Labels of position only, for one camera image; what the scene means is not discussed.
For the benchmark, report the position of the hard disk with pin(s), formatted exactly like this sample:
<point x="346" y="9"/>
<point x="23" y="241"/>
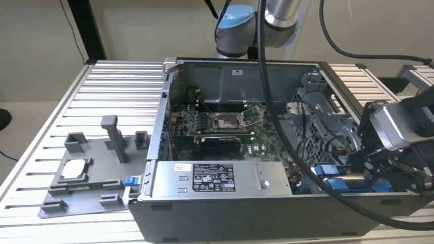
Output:
<point x="327" y="169"/>

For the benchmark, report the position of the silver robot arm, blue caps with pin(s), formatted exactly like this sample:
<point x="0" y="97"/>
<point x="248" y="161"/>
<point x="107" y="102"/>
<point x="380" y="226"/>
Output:
<point x="236" y="38"/>

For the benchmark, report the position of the empty blue disk carrier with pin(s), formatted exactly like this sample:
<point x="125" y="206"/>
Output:
<point x="335" y="184"/>

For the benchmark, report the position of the metal disk bay cage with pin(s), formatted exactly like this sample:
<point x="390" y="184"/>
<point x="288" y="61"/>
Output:
<point x="295" y="108"/>

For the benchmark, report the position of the green motherboard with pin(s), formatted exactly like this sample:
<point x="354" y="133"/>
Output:
<point x="260" y="142"/>

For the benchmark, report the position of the dark grey PC case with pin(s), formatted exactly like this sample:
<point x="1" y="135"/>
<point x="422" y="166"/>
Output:
<point x="236" y="216"/>

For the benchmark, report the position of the black graphics card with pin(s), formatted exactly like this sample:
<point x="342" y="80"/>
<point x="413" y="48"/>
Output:
<point x="220" y="145"/>

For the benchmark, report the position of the CPU socket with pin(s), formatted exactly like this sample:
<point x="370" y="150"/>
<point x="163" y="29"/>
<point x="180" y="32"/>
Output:
<point x="224" y="123"/>

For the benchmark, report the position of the RAM slot with black clips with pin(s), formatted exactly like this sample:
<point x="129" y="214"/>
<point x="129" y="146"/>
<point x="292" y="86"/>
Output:
<point x="223" y="108"/>
<point x="223" y="103"/>

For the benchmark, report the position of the RAM slot with white clips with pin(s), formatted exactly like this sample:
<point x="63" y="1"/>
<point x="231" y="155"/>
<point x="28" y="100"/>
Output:
<point x="223" y="101"/>
<point x="223" y="106"/>

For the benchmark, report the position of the silver power supply unit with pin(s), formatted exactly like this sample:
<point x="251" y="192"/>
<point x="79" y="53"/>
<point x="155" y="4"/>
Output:
<point x="165" y="178"/>

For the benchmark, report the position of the grey parts rack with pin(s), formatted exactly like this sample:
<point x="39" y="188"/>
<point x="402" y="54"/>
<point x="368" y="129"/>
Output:
<point x="97" y="152"/>

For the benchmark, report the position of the green RAM stick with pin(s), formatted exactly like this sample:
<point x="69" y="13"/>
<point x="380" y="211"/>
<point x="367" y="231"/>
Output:
<point x="96" y="185"/>

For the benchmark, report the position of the silver CPU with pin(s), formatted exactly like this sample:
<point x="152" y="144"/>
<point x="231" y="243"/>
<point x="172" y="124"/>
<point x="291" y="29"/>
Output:
<point x="75" y="169"/>

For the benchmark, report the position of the black round object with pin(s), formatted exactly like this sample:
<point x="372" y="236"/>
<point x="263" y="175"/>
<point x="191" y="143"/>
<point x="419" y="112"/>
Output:
<point x="4" y="119"/>

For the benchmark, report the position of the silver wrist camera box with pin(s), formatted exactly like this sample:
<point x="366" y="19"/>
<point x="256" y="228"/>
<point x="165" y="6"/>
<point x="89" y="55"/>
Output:
<point x="390" y="127"/>

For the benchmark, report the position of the aluminium profile rail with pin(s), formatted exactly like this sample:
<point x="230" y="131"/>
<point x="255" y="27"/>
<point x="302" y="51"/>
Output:
<point x="413" y="73"/>

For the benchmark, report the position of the black upright post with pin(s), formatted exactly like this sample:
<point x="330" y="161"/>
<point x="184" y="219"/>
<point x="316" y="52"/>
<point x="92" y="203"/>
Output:
<point x="85" y="30"/>

